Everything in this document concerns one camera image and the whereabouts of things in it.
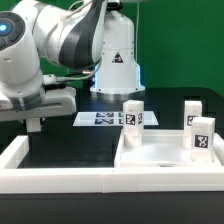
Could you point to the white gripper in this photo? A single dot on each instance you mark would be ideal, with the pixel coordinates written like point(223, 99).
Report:
point(57, 102)

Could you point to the white square tabletop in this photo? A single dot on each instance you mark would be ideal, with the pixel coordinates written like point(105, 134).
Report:
point(164, 148)

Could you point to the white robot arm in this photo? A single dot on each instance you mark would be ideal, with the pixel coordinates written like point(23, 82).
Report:
point(94, 39)

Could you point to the white marker sheet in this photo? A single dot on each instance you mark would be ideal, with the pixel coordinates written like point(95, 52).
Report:
point(114, 118)

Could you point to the white U-shaped fence wall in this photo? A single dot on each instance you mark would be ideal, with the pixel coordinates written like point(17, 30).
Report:
point(14, 180)

